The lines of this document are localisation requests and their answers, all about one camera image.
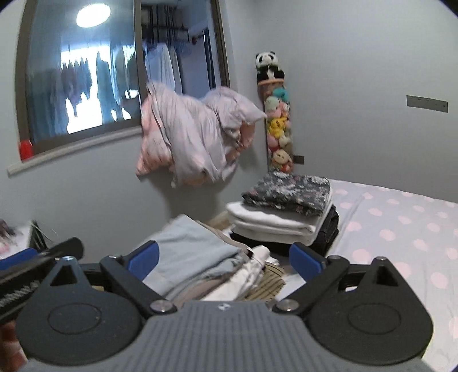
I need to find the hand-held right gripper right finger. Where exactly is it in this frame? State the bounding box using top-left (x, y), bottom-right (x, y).
top-left (274, 242), bottom-right (408, 314)

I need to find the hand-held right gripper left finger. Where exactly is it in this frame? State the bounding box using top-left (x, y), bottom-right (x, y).
top-left (39, 240), bottom-right (177, 314)

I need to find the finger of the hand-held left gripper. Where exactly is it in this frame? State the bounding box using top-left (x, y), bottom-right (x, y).
top-left (0, 248), bottom-right (41, 272)
top-left (36, 237), bottom-right (85, 265)

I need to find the light blue garment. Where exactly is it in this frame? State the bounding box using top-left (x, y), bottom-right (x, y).
top-left (143, 214), bottom-right (254, 297)

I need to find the white crumpled clothes pile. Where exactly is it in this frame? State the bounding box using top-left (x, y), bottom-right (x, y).
top-left (135, 82), bottom-right (268, 188)

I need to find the black basket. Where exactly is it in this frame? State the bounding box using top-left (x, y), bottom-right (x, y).
top-left (29, 220), bottom-right (60, 253)

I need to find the white folded garment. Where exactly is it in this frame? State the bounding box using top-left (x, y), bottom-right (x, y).
top-left (226, 188), bottom-right (334, 233)
top-left (231, 215), bottom-right (324, 247)

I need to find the khaki ribbed garment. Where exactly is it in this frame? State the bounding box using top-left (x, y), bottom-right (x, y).
top-left (243, 256), bottom-right (287, 302)

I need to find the black folded garment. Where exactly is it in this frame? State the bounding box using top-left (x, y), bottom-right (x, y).
top-left (229, 205), bottom-right (340, 257)

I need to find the dark floral folded garment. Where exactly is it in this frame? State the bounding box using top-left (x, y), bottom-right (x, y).
top-left (241, 171), bottom-right (331, 217)

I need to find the hanging net of plush toys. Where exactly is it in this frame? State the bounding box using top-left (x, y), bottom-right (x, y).
top-left (263, 80), bottom-right (296, 174)

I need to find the window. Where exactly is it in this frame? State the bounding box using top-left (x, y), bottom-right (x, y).
top-left (7, 0), bottom-right (231, 176)

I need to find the hanging laundry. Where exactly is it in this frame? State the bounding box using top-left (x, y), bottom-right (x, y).
top-left (61, 41), bottom-right (183, 118)

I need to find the panda plush toy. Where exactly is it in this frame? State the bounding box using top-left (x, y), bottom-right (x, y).
top-left (255, 51), bottom-right (286, 84)

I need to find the grey wall socket strip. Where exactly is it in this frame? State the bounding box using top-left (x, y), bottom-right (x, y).
top-left (406, 95), bottom-right (449, 114)

